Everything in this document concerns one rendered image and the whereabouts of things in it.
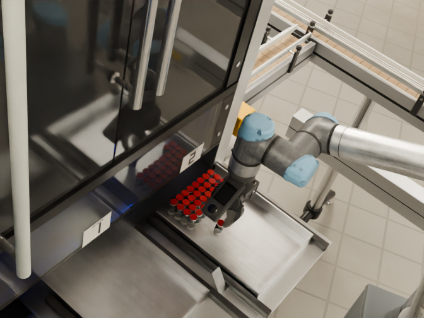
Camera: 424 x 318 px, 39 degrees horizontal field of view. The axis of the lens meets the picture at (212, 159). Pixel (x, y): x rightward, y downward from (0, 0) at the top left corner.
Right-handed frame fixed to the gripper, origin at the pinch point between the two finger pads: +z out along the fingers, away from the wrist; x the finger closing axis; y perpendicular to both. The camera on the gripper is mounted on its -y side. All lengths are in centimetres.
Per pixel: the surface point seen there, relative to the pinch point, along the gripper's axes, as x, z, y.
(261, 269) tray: -15.3, 5.1, 0.0
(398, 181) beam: -24, 38, 99
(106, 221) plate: 15.5, -9.3, -26.6
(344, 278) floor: -28, 93, 88
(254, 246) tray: -9.7, 5.1, 4.5
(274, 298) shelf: -22.6, 5.3, -4.4
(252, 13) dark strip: 16, -49, 15
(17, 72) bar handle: 8, -72, -55
